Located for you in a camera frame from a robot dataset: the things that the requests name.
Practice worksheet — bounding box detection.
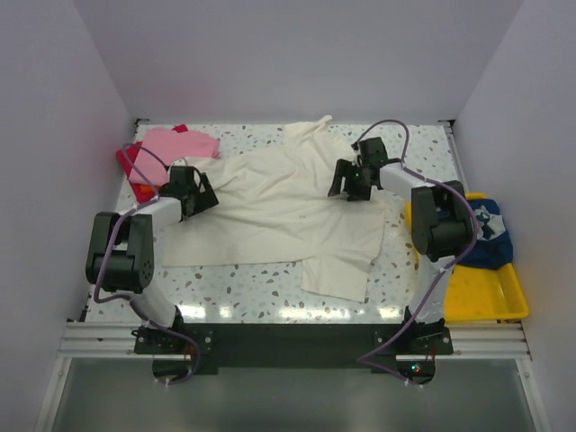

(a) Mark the red folded t shirt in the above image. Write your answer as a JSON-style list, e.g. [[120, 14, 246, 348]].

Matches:
[[116, 124, 192, 185]]

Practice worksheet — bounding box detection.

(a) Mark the yellow plastic tray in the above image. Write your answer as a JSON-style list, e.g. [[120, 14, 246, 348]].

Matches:
[[404, 192, 531, 323]]

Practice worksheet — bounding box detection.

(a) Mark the orange folded t shirt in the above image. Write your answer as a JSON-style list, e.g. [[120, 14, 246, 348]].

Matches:
[[130, 182, 155, 203]]

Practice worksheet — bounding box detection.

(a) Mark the cream t shirt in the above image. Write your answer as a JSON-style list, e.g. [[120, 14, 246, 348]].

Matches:
[[162, 116, 386, 302]]

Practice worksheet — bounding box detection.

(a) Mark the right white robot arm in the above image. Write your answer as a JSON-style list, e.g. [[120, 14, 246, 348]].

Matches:
[[328, 138, 478, 354]]

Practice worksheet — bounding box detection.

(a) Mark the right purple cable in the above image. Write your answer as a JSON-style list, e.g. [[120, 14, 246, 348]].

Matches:
[[356, 118, 480, 377]]

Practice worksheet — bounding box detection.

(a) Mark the aluminium frame rail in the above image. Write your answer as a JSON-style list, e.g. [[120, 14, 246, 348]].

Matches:
[[449, 121, 550, 432]]

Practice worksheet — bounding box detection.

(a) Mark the navy blue t shirt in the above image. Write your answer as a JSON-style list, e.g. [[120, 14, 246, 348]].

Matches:
[[461, 199, 513, 270]]

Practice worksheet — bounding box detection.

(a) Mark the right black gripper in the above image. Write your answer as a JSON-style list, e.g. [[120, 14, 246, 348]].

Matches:
[[328, 159, 374, 203]]

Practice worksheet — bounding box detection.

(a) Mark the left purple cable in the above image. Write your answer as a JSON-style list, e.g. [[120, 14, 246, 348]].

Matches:
[[91, 142, 203, 386]]

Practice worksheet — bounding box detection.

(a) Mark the purple cable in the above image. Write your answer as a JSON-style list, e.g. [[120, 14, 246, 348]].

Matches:
[[91, 142, 203, 386], [356, 118, 480, 377]]

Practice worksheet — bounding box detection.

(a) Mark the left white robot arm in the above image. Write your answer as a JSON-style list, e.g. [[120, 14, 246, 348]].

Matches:
[[85, 166, 219, 353]]

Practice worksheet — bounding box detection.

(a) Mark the pink folded t shirt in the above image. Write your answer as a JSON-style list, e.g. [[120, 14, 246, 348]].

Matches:
[[129, 127, 220, 186]]

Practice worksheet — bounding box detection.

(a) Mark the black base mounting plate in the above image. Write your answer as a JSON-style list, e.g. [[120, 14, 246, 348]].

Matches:
[[131, 322, 454, 383]]

